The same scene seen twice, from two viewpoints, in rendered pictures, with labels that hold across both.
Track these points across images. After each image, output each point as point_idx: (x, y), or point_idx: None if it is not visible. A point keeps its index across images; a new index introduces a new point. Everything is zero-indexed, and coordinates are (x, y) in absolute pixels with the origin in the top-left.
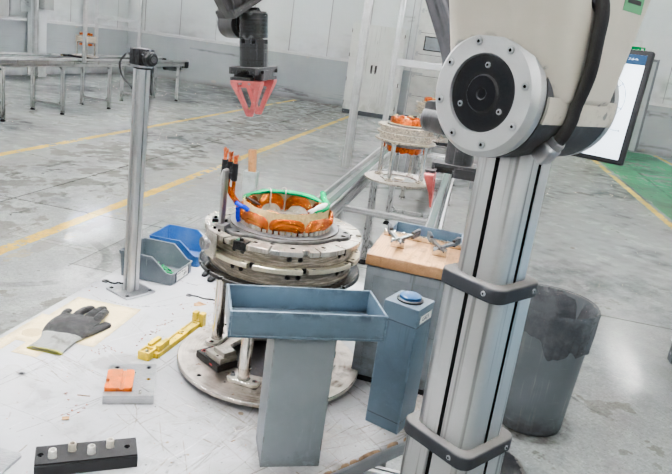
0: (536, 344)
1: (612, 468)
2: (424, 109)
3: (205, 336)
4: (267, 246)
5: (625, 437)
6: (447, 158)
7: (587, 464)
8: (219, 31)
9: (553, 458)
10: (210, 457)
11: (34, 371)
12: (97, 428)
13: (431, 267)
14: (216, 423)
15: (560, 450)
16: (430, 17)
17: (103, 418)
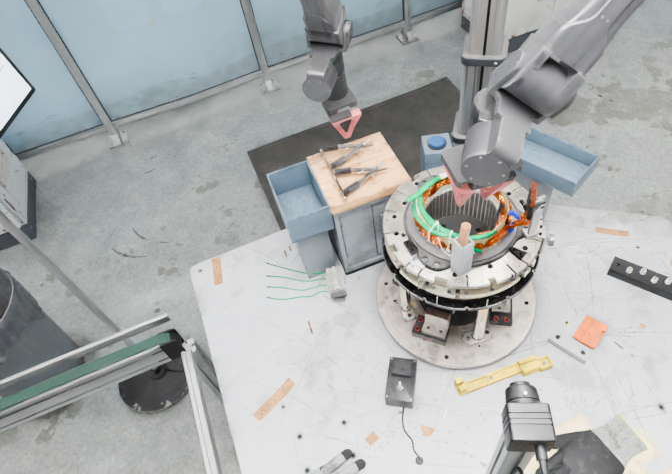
0: (31, 324)
1: (100, 294)
2: (325, 82)
3: (481, 349)
4: (518, 190)
5: (43, 298)
6: (345, 91)
7: (105, 309)
8: (502, 182)
9: (111, 331)
10: (565, 243)
11: (648, 403)
12: (622, 304)
13: (388, 145)
14: (541, 264)
15: (95, 331)
16: None
17: (614, 311)
